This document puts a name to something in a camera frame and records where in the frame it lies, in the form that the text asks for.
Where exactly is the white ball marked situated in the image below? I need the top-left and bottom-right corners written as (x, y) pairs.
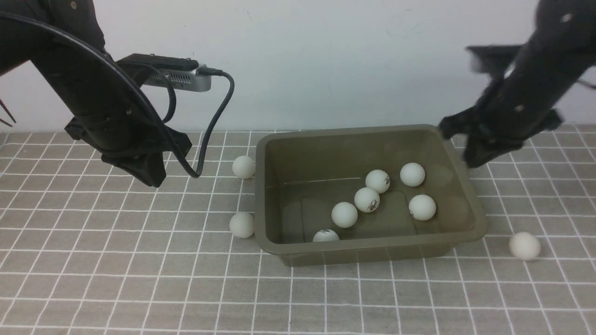
top-left (354, 187), bottom-right (380, 213)

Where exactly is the olive green plastic bin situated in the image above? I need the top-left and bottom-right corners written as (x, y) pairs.
top-left (255, 125), bottom-right (489, 267)

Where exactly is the white printed ball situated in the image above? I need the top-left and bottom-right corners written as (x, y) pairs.
top-left (229, 212), bottom-right (255, 238)

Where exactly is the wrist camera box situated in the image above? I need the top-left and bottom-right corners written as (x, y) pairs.
top-left (466, 44), bottom-right (522, 78)
top-left (116, 54), bottom-right (211, 93)

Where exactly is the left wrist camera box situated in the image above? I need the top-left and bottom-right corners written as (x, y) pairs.
top-left (116, 54), bottom-right (211, 93)

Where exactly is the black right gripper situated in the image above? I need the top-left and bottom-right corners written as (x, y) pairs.
top-left (438, 105), bottom-right (562, 169)

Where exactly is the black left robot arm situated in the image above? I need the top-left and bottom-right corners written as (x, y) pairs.
top-left (1, 0), bottom-right (192, 188)

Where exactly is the grey checked tablecloth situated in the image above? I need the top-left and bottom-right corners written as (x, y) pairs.
top-left (0, 125), bottom-right (596, 335)

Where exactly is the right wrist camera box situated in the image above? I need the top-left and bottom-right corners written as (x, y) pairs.
top-left (466, 44), bottom-right (522, 78)

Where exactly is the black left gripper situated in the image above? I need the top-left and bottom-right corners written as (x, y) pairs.
top-left (65, 117), bottom-right (192, 188)

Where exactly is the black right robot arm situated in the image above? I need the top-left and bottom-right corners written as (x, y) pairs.
top-left (439, 0), bottom-right (596, 169)

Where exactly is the black left camera cable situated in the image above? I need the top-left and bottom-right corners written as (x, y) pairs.
top-left (140, 67), bottom-right (235, 179)

